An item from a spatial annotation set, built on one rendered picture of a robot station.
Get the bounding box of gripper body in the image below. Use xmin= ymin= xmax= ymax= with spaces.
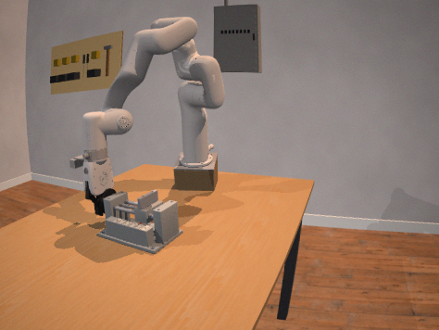
xmin=83 ymin=157 xmax=114 ymax=196

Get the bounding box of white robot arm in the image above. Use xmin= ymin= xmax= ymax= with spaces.
xmin=69 ymin=17 xmax=224 ymax=169

